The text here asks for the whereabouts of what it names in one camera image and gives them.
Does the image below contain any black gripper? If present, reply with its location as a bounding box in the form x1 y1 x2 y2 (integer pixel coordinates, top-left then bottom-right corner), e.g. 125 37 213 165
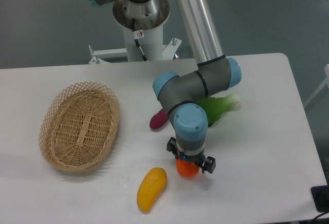
167 137 215 173

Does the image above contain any orange fruit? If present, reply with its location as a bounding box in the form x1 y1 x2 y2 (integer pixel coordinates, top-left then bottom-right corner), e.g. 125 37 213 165
176 159 199 178

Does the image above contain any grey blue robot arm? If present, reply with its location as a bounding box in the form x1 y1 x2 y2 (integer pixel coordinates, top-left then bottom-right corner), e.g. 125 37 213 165
89 0 242 173

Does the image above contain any yellow mango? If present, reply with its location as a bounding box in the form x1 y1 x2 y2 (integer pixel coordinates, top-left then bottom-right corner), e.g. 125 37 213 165
136 167 167 213

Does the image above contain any green leafy vegetable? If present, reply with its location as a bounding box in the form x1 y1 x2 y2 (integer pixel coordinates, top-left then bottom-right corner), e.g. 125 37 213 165
196 94 241 127

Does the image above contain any purple sweet potato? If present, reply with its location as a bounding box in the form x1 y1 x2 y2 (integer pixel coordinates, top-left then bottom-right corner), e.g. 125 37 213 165
149 108 168 130

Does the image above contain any black device at table edge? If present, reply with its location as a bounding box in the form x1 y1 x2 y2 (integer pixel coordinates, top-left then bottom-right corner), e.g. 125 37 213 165
310 185 328 212

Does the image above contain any woven wicker basket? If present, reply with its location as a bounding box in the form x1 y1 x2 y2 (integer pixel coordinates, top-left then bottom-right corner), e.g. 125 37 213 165
39 82 120 173

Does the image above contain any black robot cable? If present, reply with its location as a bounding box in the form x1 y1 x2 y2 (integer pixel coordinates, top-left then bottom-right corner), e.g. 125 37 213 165
130 17 149 62

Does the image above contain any white frame at right edge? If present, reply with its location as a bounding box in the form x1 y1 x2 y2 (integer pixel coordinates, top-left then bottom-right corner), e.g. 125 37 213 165
303 64 328 111

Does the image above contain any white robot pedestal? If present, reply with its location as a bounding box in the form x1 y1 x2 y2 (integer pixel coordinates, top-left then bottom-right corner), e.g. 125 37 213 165
89 0 181 64

